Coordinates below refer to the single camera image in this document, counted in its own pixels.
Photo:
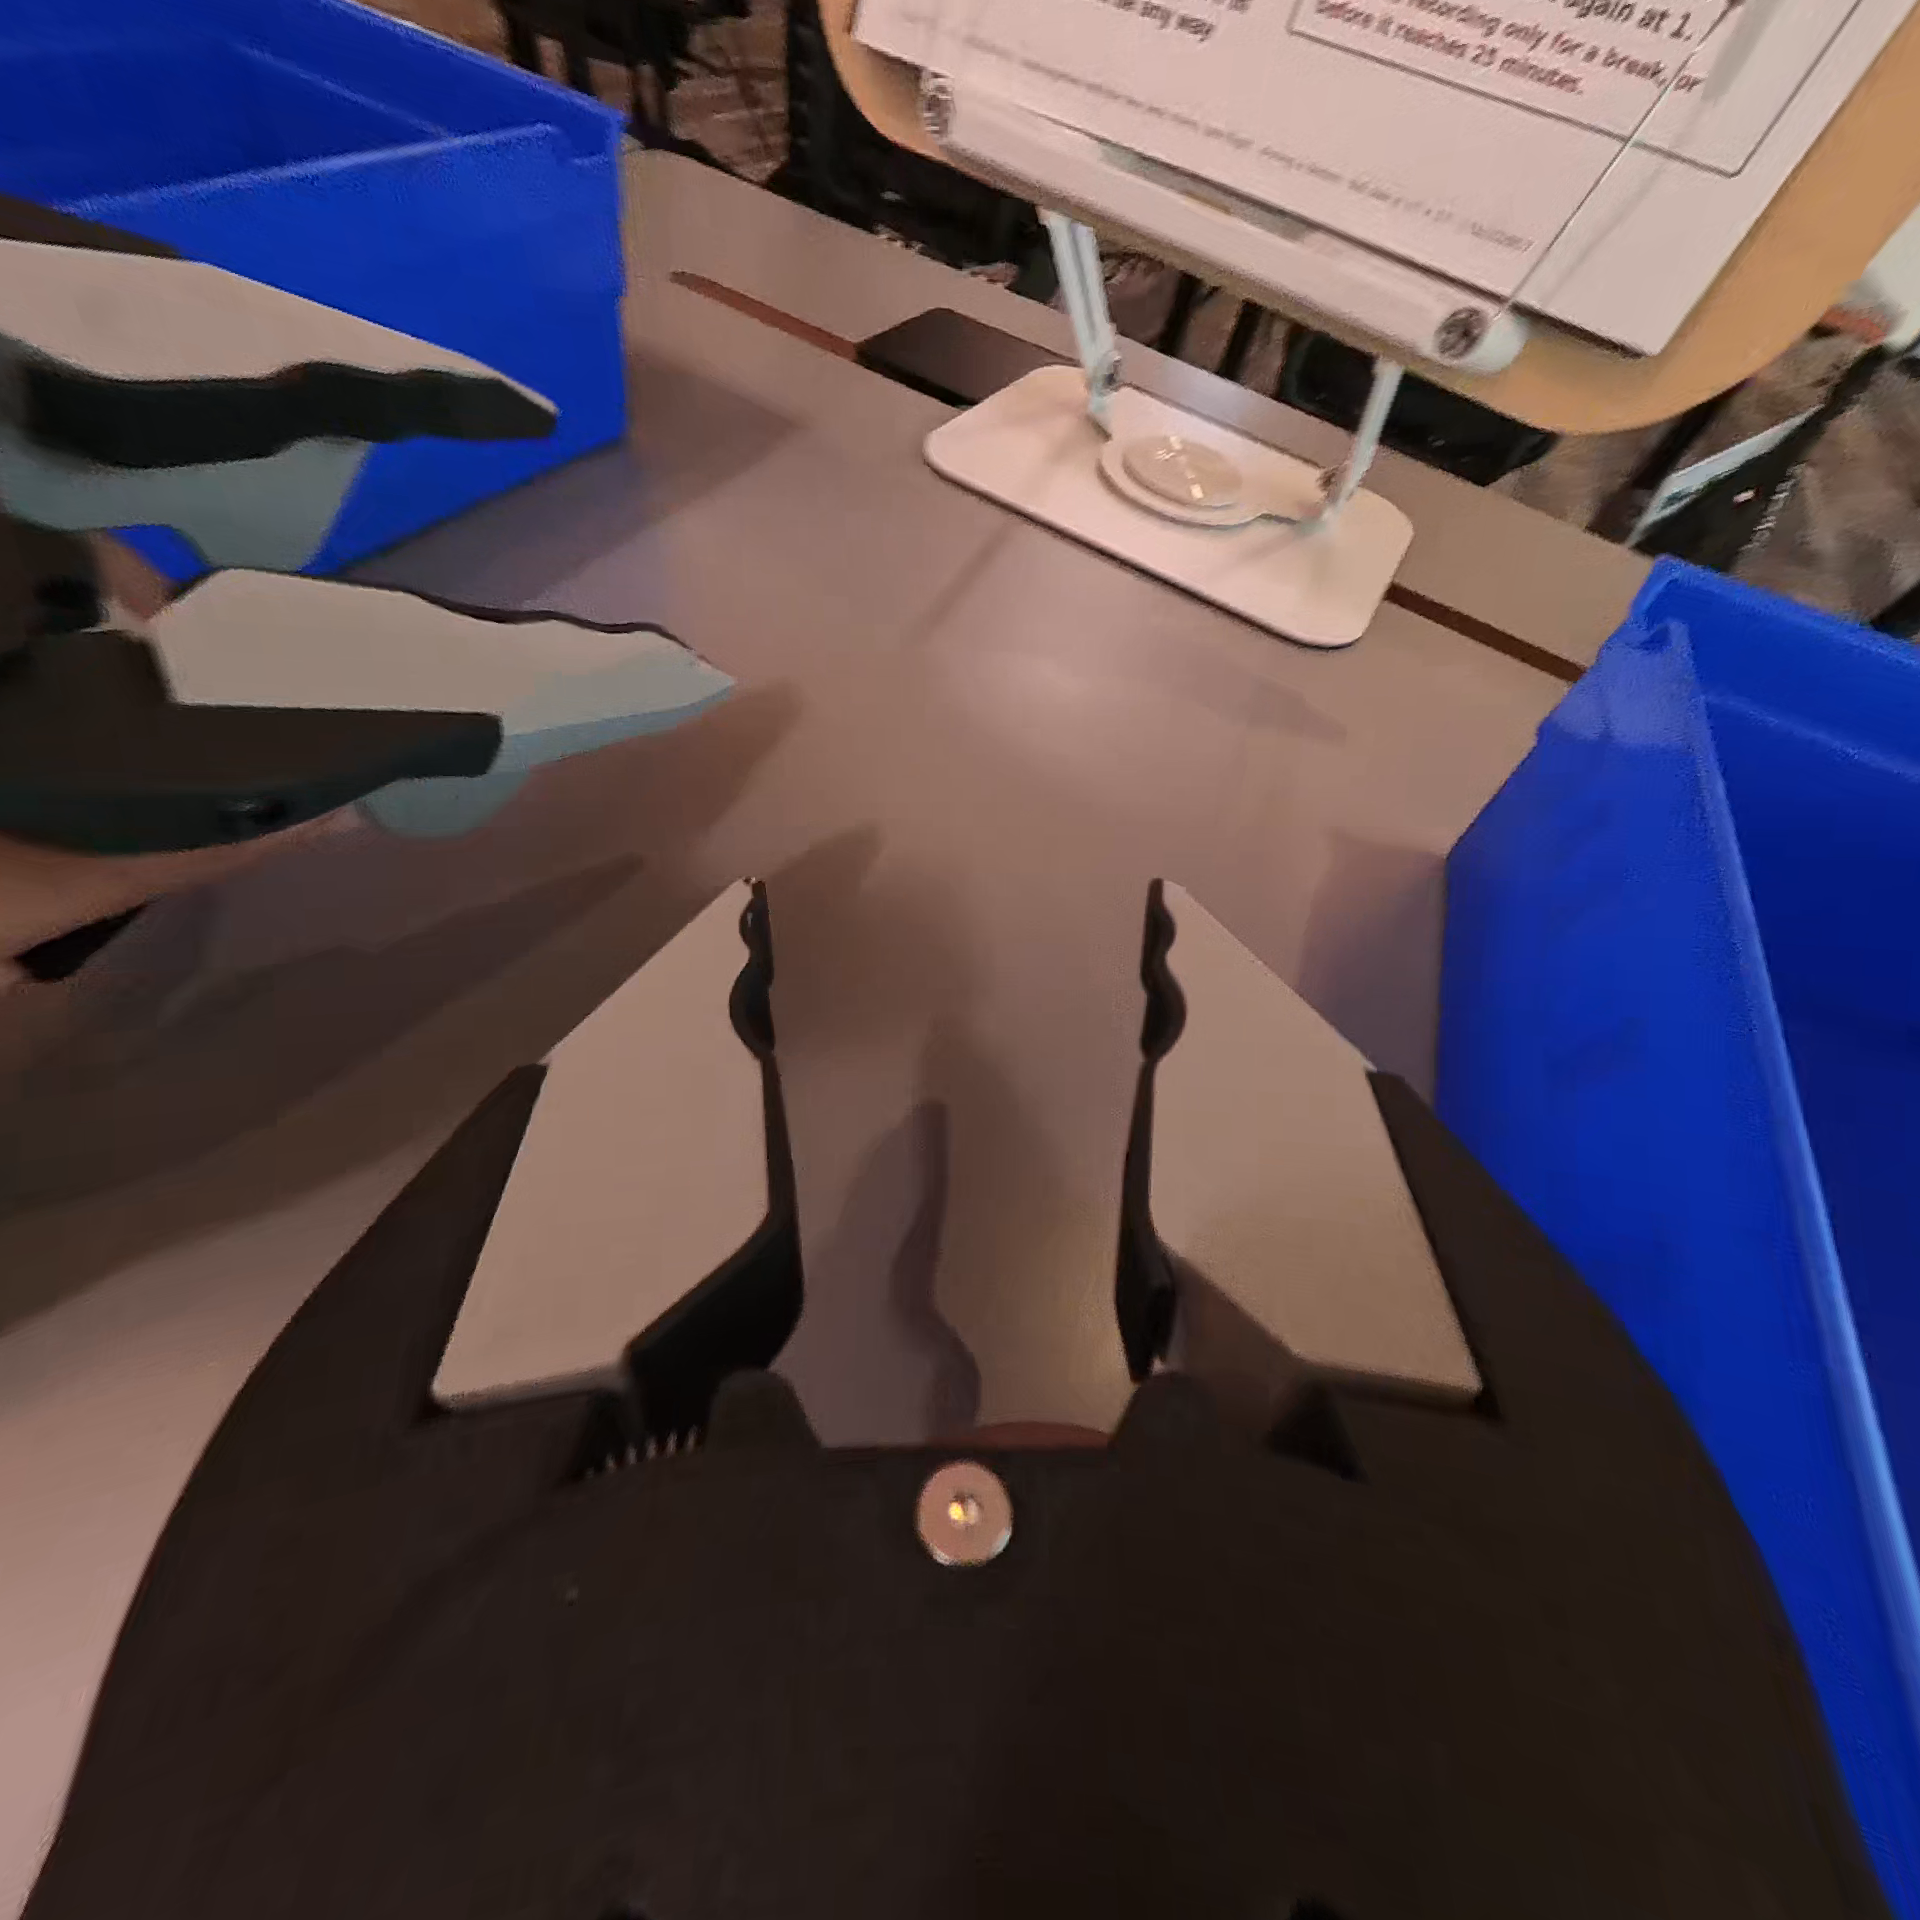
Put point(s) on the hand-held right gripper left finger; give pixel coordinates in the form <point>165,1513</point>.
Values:
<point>630,1200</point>

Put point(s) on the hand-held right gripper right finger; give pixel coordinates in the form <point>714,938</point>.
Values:
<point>1290,1200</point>

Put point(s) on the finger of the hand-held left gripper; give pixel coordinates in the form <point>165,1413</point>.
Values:
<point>181,316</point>
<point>374,643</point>

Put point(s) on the blue plastic bin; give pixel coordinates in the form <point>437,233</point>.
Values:
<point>448,241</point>
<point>1620,976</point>

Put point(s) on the black desk grommet plate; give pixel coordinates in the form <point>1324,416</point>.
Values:
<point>944,351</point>

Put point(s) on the person's left hand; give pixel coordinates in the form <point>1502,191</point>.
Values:
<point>60,891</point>

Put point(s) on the white document stand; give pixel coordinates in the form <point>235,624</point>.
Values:
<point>1274,570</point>

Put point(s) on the white paper sign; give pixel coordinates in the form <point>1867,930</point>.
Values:
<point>1708,481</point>

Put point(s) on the tan wooden board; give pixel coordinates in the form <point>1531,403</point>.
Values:
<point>1724,360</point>

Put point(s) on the printed instruction sheet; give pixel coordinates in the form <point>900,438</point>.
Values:
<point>1424,136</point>

